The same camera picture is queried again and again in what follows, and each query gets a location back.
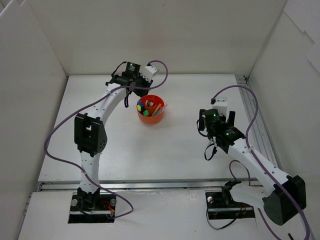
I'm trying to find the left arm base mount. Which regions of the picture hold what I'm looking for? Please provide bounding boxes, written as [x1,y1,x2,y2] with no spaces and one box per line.
[68,193,117,224]

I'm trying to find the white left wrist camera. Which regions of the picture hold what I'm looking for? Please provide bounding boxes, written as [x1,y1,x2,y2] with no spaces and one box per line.
[140,65,159,82]

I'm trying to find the yellow clear gel pen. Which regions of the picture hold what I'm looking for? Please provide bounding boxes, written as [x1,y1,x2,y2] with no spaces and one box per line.
[152,104,162,116]

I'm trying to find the blue clear gel pen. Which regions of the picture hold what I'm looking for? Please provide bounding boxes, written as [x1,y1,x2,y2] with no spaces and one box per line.
[155,105,167,116]

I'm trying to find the blue capped black highlighter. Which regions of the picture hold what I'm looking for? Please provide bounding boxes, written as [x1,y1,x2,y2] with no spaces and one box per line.
[137,100,144,106]

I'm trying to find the yellow capped black highlighter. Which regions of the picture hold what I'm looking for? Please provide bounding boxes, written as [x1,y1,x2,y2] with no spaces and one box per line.
[136,105,142,112]

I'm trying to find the aluminium front rail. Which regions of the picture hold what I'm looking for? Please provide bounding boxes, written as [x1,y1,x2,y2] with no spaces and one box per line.
[37,177,260,192]

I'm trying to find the pink white mini stapler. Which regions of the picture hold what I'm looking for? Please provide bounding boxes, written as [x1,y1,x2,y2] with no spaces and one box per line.
[145,100,155,107]

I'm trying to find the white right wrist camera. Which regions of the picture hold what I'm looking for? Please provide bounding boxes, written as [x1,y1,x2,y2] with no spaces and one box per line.
[210,97,228,117]

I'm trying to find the orange round compartment container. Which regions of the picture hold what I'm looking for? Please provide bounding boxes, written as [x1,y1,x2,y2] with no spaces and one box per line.
[136,94,165,125]

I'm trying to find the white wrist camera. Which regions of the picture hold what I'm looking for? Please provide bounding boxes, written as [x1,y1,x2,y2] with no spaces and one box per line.
[140,65,159,82]
[210,97,228,117]

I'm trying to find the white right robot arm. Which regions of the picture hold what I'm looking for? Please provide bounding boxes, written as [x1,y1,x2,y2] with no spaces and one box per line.
[197,108,307,226]

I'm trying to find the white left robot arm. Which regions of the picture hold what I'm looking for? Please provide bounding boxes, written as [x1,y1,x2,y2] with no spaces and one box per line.
[74,62,159,213]

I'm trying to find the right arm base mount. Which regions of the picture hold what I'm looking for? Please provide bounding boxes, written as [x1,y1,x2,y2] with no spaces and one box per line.
[205,180,256,231]

